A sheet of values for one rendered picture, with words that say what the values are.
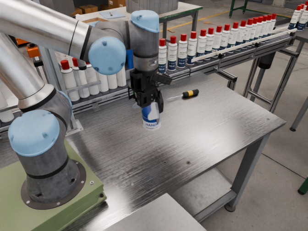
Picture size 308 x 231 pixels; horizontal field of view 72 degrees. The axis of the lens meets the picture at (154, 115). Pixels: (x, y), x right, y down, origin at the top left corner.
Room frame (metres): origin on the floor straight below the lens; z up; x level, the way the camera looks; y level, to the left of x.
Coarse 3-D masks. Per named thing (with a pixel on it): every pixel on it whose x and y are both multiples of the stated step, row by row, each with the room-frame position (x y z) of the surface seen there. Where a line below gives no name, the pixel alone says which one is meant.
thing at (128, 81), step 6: (186, 66) 1.26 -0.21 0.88; (168, 72) 1.17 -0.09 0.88; (174, 72) 1.17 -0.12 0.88; (126, 84) 1.03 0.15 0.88; (114, 90) 0.97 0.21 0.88; (90, 96) 0.91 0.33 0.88; (96, 96) 0.91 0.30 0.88; (72, 102) 0.86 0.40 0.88; (78, 102) 0.86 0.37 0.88; (18, 114) 0.77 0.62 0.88; (0, 120) 0.73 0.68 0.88; (0, 126) 0.68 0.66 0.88
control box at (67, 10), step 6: (42, 0) 0.73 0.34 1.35; (48, 0) 0.73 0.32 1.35; (54, 0) 0.74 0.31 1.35; (60, 0) 0.79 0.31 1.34; (66, 0) 0.84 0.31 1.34; (72, 0) 0.89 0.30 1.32; (48, 6) 0.73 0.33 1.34; (54, 6) 0.73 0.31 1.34; (60, 6) 0.78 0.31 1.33; (66, 6) 0.82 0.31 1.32; (72, 6) 0.88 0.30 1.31; (60, 12) 0.77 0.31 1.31; (66, 12) 0.81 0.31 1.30; (72, 12) 0.87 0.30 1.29
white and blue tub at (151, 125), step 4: (144, 108) 0.63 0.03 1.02; (148, 108) 0.63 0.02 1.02; (144, 112) 0.60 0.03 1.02; (148, 112) 0.60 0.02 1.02; (144, 116) 0.59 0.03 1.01; (144, 120) 0.59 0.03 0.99; (148, 120) 0.58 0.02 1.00; (152, 120) 0.58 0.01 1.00; (160, 120) 0.61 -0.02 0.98; (144, 124) 0.59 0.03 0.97; (148, 124) 0.58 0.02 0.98; (152, 124) 0.58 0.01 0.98; (156, 124) 0.58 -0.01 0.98; (160, 124) 0.61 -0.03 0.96; (144, 128) 0.59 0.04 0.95; (148, 128) 0.58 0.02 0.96; (152, 128) 0.58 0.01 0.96; (156, 128) 0.59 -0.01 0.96
